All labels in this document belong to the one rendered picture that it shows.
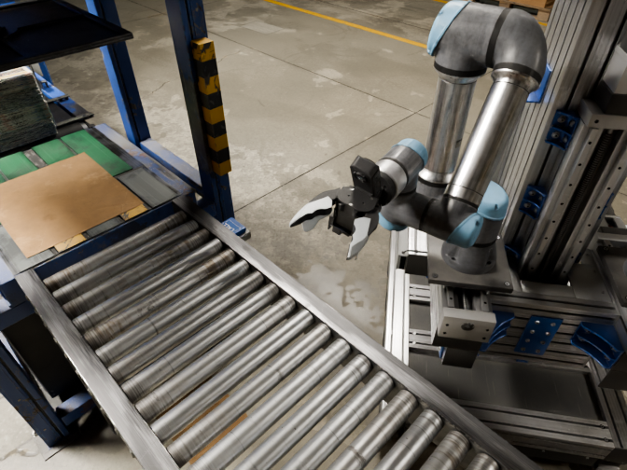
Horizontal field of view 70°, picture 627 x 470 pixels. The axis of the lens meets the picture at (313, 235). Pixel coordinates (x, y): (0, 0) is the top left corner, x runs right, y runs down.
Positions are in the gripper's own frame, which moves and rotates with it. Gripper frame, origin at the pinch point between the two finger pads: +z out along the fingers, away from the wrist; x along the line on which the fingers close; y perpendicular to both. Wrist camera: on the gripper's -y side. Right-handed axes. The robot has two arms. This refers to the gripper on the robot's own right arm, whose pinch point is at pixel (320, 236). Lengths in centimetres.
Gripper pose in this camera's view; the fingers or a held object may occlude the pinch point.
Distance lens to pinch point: 72.4
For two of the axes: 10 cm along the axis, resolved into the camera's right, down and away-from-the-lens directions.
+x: -8.1, -4.6, 3.5
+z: -5.7, 5.5, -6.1
